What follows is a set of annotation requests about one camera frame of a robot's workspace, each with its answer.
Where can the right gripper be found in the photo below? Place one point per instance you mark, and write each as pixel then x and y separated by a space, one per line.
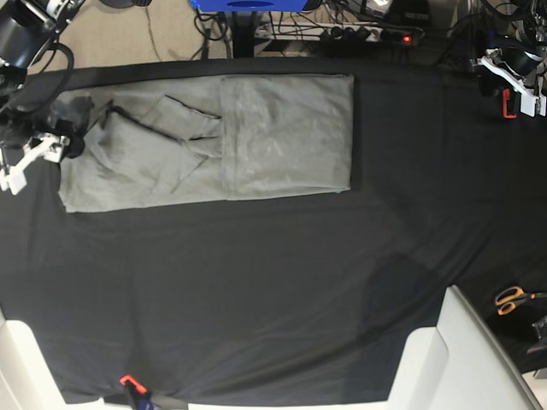
pixel 59 127

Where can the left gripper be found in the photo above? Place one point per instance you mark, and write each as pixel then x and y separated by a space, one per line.
pixel 509 62

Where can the grey T-shirt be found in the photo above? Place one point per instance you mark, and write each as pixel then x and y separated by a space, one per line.
pixel 236 137

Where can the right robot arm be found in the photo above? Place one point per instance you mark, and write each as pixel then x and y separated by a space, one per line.
pixel 29 29

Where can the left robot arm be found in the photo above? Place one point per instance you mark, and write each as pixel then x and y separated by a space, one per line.
pixel 519 19

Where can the red black clamp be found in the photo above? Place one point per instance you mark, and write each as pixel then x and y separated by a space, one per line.
pixel 509 100

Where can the white power strip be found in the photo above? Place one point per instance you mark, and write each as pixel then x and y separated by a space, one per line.
pixel 366 32

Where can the white base block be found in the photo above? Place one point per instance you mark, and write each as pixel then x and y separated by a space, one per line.
pixel 26 380
pixel 458 364

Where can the black crumpled object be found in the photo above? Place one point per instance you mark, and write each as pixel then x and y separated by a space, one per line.
pixel 540 328

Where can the red blue front clamp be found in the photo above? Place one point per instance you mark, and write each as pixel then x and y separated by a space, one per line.
pixel 139 398

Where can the black table cloth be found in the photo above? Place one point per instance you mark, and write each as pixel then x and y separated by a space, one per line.
pixel 297 301

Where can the orange handled scissors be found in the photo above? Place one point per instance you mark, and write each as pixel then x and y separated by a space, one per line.
pixel 511 298

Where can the blue plastic mount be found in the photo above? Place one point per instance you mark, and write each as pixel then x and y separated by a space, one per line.
pixel 211 6

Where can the black table leg post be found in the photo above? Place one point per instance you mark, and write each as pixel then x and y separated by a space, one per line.
pixel 243 26

